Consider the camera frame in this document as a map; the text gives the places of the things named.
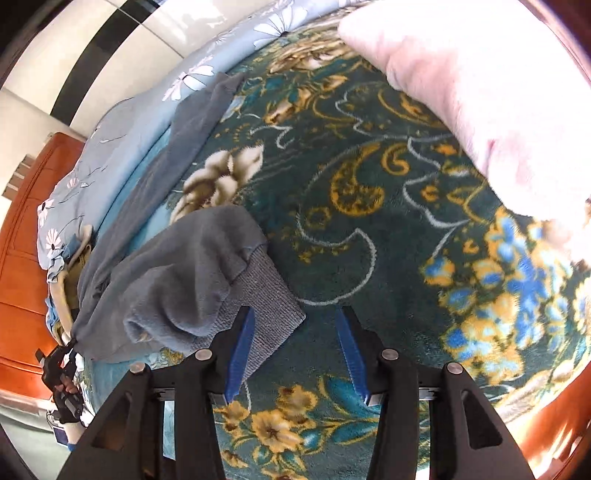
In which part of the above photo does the wooden bed frame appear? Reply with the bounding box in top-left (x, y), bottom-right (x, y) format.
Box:
top-left (503, 388), bottom-right (591, 469)

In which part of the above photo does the green floral plush blanket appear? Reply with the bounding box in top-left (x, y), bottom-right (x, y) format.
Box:
top-left (157, 11), bottom-right (591, 480)

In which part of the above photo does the pink plush pillow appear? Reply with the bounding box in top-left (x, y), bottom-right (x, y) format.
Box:
top-left (337, 0), bottom-right (591, 222)

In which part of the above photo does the grey knit sweater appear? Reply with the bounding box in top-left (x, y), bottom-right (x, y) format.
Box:
top-left (71, 71), bottom-right (307, 380)

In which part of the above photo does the light blue daisy quilt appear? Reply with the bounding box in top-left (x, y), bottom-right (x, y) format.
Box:
top-left (37, 0), bottom-right (370, 273)

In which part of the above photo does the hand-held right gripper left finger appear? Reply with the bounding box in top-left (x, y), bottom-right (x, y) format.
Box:
top-left (58, 306), bottom-right (256, 480)

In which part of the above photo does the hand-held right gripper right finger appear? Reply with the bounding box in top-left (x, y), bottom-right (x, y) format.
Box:
top-left (338, 306), bottom-right (536, 480)

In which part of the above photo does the wooden headboard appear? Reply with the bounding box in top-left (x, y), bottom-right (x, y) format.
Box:
top-left (0, 131), bottom-right (88, 402)

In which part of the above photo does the khaki cloth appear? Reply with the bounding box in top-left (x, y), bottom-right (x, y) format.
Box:
top-left (60, 240), bottom-right (95, 324)

